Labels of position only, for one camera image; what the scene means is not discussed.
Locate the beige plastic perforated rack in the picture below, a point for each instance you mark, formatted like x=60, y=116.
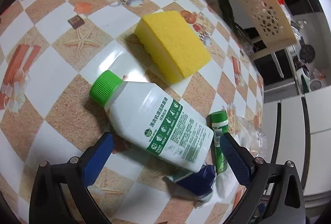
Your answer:
x=272, y=24

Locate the white refrigerator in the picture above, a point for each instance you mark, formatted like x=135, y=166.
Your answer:
x=298, y=129

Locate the checkered tablecloth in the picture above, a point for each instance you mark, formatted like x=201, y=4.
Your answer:
x=52, y=51

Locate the dark blue package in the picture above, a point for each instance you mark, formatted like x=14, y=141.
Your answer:
x=199, y=184

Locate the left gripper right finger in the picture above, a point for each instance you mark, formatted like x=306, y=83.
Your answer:
x=285, y=205

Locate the green white tube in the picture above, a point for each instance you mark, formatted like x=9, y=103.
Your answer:
x=219, y=125

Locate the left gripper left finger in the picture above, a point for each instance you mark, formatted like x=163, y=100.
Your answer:
x=48, y=203

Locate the yellow sponge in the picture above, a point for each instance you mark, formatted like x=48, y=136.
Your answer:
x=172, y=44

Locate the white detergent bottle green cap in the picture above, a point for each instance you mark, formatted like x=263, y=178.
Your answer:
x=146, y=116

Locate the black built-in oven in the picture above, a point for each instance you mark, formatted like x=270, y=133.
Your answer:
x=268, y=68

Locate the clear plastic wrapper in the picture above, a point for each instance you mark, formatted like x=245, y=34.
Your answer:
x=248, y=136

